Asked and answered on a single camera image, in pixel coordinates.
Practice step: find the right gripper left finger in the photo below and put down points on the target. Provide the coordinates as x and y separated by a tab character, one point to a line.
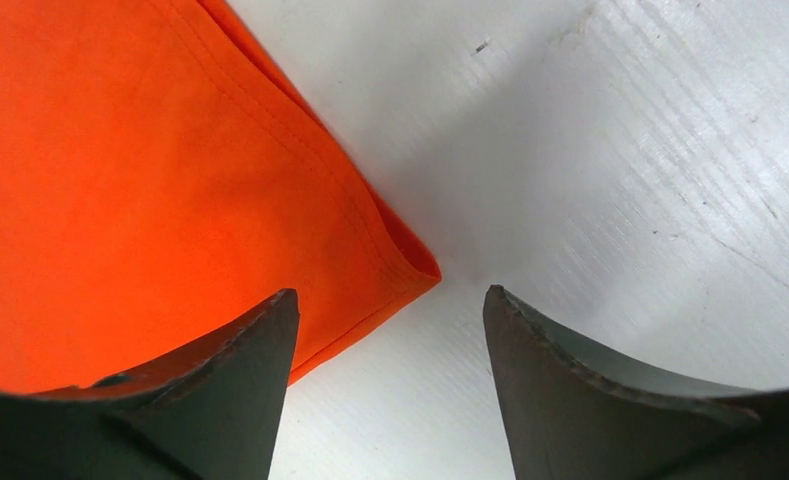
209	409

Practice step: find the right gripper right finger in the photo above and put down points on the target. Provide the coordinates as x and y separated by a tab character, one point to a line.
574	408

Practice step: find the orange t-shirt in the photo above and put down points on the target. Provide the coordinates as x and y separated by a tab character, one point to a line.
160	176

